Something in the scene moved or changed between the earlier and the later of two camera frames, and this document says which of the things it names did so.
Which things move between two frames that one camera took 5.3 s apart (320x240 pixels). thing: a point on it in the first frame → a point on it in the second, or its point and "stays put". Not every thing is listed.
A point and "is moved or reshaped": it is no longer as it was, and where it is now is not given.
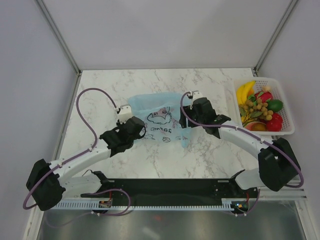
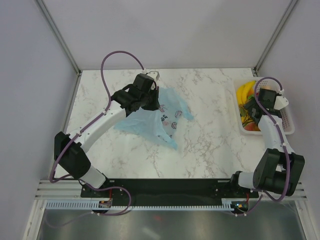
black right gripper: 189,109 → 250,110
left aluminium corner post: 62,41 stays put
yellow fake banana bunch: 243,90 stays put
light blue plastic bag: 160,113 is moved or reshaped
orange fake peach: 256,126 stays put
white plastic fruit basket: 288,127 stays put
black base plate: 174,191 stays put
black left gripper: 119,125 → 155,106
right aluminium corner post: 274,38 stays put
